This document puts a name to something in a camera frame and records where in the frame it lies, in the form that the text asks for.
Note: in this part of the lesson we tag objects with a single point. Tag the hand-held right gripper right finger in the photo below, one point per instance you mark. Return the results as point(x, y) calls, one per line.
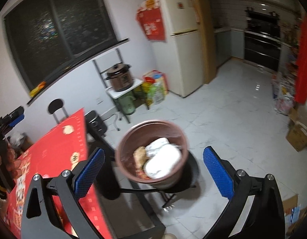
point(215, 169)

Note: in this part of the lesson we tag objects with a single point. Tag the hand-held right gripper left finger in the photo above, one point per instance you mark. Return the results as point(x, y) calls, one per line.
point(88, 171)

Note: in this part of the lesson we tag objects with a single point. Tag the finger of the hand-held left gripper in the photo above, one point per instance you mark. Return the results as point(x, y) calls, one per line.
point(17, 121)
point(15, 111)

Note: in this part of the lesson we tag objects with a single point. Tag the white floral plastic package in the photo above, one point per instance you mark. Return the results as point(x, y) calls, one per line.
point(165, 161)

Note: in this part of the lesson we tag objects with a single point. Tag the brown plastic bucket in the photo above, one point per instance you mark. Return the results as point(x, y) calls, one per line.
point(153, 179)

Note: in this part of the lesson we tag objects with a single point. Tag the person's left hand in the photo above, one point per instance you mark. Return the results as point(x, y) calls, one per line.
point(15, 163)

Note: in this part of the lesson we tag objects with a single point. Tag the white plastic bag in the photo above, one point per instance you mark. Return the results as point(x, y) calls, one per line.
point(17, 138)

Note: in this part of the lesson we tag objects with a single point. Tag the black round stool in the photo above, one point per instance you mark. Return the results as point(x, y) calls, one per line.
point(190, 176)

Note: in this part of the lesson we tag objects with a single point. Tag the yellow packet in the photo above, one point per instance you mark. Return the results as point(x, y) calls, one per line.
point(37, 89)

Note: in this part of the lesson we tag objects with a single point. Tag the red printed tablecloth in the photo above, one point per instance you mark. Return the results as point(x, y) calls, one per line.
point(56, 149)

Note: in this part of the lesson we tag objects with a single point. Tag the black round-back chair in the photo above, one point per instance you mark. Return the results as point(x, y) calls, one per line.
point(56, 105)

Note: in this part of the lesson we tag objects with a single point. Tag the black round appliance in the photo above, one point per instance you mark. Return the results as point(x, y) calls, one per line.
point(96, 124)

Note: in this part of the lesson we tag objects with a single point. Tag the brown paper wrapper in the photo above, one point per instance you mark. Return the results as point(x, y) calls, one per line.
point(139, 155)

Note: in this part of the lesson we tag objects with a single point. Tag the green plastic jug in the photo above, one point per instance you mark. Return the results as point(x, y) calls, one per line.
point(126, 104)

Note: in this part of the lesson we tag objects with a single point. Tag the metal shelf rack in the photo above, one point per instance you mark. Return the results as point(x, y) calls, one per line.
point(121, 94)

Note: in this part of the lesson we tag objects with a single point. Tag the flat cardboard box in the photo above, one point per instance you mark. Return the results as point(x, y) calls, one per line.
point(292, 211)

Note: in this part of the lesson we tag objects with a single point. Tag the dark window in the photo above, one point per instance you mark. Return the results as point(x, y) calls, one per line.
point(56, 29)

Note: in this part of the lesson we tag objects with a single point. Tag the brown pressure cooker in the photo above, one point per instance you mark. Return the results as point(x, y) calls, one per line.
point(119, 78)

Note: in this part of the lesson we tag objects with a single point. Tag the colourful printed bags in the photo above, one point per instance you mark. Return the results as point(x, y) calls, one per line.
point(156, 87)

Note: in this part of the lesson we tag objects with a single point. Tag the pile of colourful goods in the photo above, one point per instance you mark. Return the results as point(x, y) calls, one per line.
point(284, 92)

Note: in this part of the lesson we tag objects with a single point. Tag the white refrigerator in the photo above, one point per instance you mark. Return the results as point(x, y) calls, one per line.
point(183, 62)

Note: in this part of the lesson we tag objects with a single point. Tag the grey kitchen cabinet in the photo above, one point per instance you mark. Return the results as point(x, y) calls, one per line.
point(228, 44)

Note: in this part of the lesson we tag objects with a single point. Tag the black built-in oven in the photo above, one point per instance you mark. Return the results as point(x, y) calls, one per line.
point(262, 39)

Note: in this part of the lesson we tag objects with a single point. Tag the red hanging cloth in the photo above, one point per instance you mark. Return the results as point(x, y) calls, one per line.
point(305, 62)

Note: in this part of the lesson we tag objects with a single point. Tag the red hanging bag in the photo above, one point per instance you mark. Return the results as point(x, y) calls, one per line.
point(153, 22)

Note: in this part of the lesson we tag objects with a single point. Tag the wooden door frame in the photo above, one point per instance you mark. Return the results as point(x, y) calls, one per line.
point(205, 42)

